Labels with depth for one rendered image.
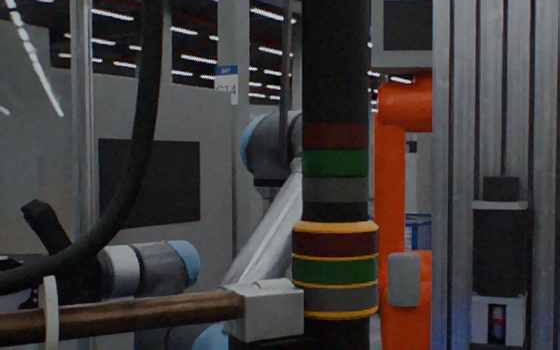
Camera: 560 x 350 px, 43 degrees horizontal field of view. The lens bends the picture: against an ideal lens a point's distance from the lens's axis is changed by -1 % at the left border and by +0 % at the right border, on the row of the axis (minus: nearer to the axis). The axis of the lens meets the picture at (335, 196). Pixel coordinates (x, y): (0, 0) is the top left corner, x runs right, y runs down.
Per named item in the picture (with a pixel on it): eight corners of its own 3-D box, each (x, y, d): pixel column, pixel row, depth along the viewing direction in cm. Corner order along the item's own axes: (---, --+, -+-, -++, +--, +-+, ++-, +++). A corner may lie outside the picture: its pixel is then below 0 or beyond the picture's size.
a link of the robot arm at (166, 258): (204, 294, 109) (204, 239, 108) (141, 305, 101) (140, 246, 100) (176, 288, 114) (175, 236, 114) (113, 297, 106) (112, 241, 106)
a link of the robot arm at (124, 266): (141, 251, 100) (112, 239, 106) (111, 254, 97) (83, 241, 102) (138, 302, 101) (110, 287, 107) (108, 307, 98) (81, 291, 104)
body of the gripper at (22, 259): (22, 330, 90) (110, 315, 98) (24, 265, 88) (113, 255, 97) (0, 313, 95) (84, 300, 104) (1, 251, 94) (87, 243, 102)
